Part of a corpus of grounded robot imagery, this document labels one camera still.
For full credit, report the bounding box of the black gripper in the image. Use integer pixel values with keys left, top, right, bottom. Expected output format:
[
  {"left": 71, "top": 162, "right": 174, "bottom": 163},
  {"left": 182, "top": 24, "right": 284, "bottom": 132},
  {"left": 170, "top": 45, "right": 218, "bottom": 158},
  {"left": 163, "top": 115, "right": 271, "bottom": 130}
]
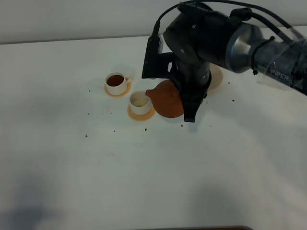
[{"left": 163, "top": 4, "right": 234, "bottom": 123}]

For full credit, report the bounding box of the brown clay teapot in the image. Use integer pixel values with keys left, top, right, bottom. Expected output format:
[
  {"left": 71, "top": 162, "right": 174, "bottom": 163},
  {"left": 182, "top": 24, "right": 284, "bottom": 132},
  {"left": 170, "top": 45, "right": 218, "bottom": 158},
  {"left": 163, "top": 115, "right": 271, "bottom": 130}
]
[{"left": 145, "top": 80, "right": 184, "bottom": 118}]

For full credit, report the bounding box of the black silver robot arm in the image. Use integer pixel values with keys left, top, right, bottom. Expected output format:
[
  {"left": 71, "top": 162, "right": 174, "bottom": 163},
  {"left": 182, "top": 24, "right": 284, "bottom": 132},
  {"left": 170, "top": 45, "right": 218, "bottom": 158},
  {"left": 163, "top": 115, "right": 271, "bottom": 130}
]
[{"left": 163, "top": 3, "right": 307, "bottom": 122}]

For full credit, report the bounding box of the beige teapot coaster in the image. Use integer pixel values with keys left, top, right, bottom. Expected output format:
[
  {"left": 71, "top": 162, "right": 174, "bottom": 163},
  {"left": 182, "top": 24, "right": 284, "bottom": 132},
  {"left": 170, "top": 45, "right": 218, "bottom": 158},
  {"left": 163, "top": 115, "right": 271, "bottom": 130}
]
[{"left": 208, "top": 64, "right": 223, "bottom": 92}]

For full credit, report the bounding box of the near orange coaster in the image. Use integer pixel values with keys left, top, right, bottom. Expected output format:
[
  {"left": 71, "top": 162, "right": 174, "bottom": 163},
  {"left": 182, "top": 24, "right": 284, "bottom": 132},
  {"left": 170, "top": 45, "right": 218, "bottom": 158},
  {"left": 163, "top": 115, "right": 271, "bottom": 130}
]
[{"left": 127, "top": 106, "right": 155, "bottom": 122}]

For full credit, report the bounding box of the orange coaster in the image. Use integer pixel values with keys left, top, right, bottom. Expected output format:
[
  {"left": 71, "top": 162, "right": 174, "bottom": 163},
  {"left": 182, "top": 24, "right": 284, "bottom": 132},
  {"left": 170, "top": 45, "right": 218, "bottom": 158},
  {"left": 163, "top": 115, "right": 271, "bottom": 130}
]
[
  {"left": 127, "top": 106, "right": 155, "bottom": 122},
  {"left": 104, "top": 82, "right": 132, "bottom": 98}
]

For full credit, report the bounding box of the near white teacup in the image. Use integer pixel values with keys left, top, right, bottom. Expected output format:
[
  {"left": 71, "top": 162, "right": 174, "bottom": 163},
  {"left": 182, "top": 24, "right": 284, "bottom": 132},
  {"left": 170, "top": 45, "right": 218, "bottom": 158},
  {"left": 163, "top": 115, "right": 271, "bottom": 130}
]
[{"left": 130, "top": 91, "right": 152, "bottom": 115}]

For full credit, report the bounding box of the white teacup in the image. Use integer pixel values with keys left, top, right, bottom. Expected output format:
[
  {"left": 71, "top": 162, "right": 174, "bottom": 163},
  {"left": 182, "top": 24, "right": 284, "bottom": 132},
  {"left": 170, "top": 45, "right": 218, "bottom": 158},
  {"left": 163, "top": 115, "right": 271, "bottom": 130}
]
[
  {"left": 130, "top": 91, "right": 152, "bottom": 115},
  {"left": 105, "top": 72, "right": 131, "bottom": 96}
]

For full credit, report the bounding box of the far orange coaster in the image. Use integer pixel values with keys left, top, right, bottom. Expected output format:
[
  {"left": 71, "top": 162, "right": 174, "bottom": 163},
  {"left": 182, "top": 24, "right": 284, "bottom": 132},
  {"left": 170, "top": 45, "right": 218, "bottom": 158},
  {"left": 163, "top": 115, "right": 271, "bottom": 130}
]
[{"left": 104, "top": 82, "right": 132, "bottom": 98}]

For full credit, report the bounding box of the far white teacup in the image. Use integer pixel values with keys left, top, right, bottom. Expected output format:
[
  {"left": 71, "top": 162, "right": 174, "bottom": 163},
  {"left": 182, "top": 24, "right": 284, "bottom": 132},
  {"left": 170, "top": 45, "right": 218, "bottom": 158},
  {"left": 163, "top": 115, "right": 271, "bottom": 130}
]
[{"left": 105, "top": 72, "right": 131, "bottom": 96}]

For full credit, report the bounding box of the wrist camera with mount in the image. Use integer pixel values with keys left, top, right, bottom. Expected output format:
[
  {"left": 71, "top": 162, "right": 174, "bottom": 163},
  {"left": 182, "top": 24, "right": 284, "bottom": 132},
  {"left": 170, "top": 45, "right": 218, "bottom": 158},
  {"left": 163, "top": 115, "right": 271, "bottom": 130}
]
[{"left": 142, "top": 34, "right": 176, "bottom": 79}]

